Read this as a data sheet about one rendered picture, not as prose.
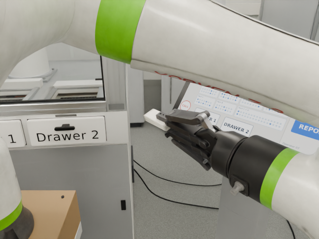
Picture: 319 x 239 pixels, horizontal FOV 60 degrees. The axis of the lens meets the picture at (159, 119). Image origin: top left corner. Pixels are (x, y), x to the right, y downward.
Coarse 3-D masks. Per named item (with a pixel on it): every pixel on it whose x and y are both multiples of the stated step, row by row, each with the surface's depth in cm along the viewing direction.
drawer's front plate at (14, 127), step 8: (8, 120) 104; (16, 120) 104; (0, 128) 104; (8, 128) 104; (16, 128) 104; (0, 136) 105; (8, 136) 105; (16, 136) 106; (8, 144) 107; (16, 144) 107; (24, 144) 108
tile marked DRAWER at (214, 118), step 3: (198, 108) 91; (195, 111) 92; (198, 111) 91; (201, 111) 90; (210, 111) 89; (210, 114) 88; (213, 114) 88; (216, 114) 87; (219, 114) 87; (210, 117) 88; (213, 117) 87; (216, 117) 87; (219, 117) 86; (210, 120) 87; (213, 120) 87; (216, 120) 86; (213, 123) 87; (216, 123) 86
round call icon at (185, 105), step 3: (183, 99) 96; (183, 102) 95; (186, 102) 95; (189, 102) 94; (192, 102) 93; (180, 105) 96; (183, 105) 95; (186, 105) 94; (189, 105) 94; (180, 108) 95; (183, 108) 95; (186, 108) 94; (189, 108) 93
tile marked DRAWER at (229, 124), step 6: (228, 120) 84; (234, 120) 83; (222, 126) 85; (228, 126) 84; (234, 126) 83; (240, 126) 82; (246, 126) 81; (252, 126) 80; (240, 132) 81; (246, 132) 80
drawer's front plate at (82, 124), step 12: (36, 120) 104; (48, 120) 104; (60, 120) 105; (72, 120) 106; (84, 120) 106; (96, 120) 107; (36, 132) 106; (48, 132) 107; (60, 132) 107; (72, 132) 108; (84, 132) 108; (36, 144) 108; (48, 144) 109; (60, 144) 109
